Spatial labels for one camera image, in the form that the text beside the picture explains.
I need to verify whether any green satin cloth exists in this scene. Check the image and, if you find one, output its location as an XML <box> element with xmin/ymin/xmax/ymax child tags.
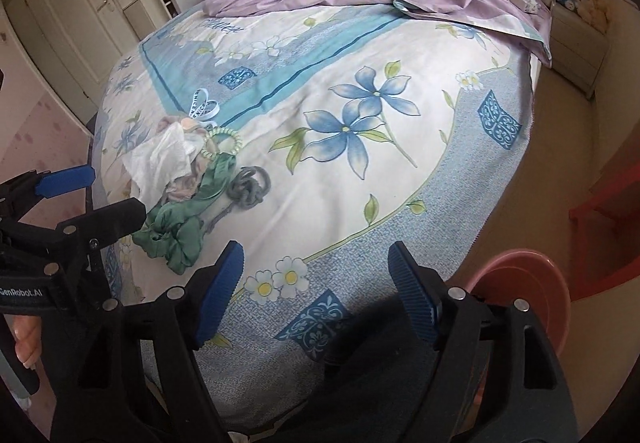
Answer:
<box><xmin>132</xmin><ymin>152</ymin><xmax>236</xmax><ymax>275</ymax></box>

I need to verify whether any grey knotted cord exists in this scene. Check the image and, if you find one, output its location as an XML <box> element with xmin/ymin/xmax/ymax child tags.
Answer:
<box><xmin>204</xmin><ymin>164</ymin><xmax>272</xmax><ymax>234</ymax></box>

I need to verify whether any beige pink cloth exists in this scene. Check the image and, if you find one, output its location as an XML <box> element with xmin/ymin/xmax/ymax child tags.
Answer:
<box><xmin>156</xmin><ymin>116</ymin><xmax>218</xmax><ymax>203</ymax></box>

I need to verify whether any green spiral hair tie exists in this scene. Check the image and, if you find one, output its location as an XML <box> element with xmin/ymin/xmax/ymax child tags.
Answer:
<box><xmin>199</xmin><ymin>124</ymin><xmax>243</xmax><ymax>164</ymax></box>

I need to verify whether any white printed ribbon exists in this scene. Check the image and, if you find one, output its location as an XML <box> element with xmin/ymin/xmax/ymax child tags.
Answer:
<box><xmin>189</xmin><ymin>88</ymin><xmax>220</xmax><ymax>122</ymax></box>

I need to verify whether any left hand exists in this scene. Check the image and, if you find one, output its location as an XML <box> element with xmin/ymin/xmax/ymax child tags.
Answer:
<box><xmin>12</xmin><ymin>315</ymin><xmax>41</xmax><ymax>368</ymax></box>

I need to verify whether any pink plastic bucket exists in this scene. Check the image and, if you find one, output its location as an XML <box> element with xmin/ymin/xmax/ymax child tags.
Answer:
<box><xmin>461</xmin><ymin>249</ymin><xmax>570</xmax><ymax>355</ymax></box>

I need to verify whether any floral bedspread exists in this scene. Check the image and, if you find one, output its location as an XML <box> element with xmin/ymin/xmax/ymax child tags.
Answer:
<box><xmin>92</xmin><ymin>5</ymin><xmax>539</xmax><ymax>432</ymax></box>

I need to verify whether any white wardrobe door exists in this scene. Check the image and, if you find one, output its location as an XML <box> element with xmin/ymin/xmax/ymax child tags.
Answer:
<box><xmin>26</xmin><ymin>0</ymin><xmax>138</xmax><ymax>104</ymax></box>

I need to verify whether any red plastic stool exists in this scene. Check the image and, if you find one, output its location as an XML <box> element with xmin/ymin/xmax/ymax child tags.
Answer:
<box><xmin>568</xmin><ymin>129</ymin><xmax>639</xmax><ymax>301</ymax></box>

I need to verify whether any cream nightstand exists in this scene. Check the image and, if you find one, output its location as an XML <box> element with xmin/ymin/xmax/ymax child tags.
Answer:
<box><xmin>550</xmin><ymin>4</ymin><xmax>610</xmax><ymax>100</ymax></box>

